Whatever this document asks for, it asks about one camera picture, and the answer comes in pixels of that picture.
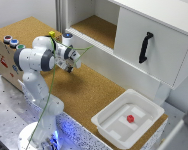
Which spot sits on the blue button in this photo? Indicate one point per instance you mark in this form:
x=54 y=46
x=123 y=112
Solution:
x=14 y=42

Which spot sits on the white sliding door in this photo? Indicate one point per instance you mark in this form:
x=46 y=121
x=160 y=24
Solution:
x=160 y=46

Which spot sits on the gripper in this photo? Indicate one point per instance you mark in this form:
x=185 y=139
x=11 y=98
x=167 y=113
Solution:
x=74 y=58

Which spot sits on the pink block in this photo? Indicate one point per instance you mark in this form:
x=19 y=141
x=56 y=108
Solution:
x=130 y=118

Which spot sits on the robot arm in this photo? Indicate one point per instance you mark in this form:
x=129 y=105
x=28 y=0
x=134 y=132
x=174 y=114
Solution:
x=33 y=83

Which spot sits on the white cabinet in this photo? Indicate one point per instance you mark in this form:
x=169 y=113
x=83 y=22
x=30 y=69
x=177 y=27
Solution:
x=100 y=63

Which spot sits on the green button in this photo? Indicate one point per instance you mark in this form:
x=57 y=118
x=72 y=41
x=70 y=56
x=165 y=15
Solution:
x=20 y=47

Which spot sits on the red button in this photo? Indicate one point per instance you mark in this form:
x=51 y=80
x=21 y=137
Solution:
x=7 y=39

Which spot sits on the white plastic box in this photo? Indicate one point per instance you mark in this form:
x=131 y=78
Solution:
x=114 y=123

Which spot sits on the yellow block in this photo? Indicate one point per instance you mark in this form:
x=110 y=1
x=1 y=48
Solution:
x=52 y=33

